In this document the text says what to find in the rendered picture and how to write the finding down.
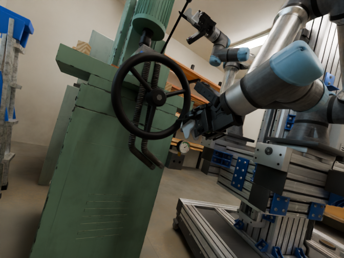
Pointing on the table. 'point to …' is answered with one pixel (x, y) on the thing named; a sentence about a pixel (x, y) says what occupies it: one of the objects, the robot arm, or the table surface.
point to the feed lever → (175, 24)
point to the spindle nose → (146, 37)
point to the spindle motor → (153, 17)
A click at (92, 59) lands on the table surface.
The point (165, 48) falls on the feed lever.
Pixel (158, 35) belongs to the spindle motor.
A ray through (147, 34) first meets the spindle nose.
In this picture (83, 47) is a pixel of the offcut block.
